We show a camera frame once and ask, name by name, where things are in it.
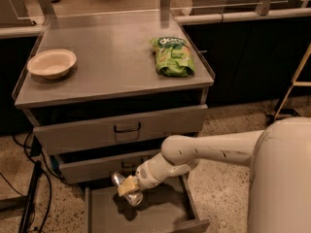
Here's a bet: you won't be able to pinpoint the grey drawer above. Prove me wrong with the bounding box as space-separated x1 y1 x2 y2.
34 105 207 155
85 176 210 233
59 140 160 183

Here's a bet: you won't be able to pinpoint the black floor cables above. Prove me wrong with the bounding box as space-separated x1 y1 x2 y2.
0 131 71 233

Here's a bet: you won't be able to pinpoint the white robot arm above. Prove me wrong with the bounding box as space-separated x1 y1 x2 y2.
117 117 311 233

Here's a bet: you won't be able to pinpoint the white paper bowl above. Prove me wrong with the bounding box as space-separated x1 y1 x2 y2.
26 49 77 80

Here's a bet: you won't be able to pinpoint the top grey drawer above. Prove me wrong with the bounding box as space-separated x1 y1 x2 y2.
34 105 207 155

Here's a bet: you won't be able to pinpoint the middle grey drawer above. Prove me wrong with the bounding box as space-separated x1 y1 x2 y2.
59 140 160 183

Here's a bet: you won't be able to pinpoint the yellow wheeled cart frame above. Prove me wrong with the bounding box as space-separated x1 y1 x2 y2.
266 43 311 124

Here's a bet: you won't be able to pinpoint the green chip bag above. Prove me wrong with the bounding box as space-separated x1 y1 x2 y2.
149 37 195 78

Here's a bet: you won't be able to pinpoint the white counter rail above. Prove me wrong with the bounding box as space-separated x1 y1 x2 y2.
175 8 311 25

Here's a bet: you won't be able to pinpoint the black floor stand bar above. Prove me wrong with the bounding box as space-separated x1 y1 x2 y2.
18 161 42 233

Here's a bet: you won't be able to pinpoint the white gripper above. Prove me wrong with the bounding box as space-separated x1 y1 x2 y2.
118 161 160 196

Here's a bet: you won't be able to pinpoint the grey metal drawer cabinet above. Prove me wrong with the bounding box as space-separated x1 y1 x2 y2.
12 9 216 233

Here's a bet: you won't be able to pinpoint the bottom grey drawer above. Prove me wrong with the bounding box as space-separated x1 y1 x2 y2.
85 176 210 233

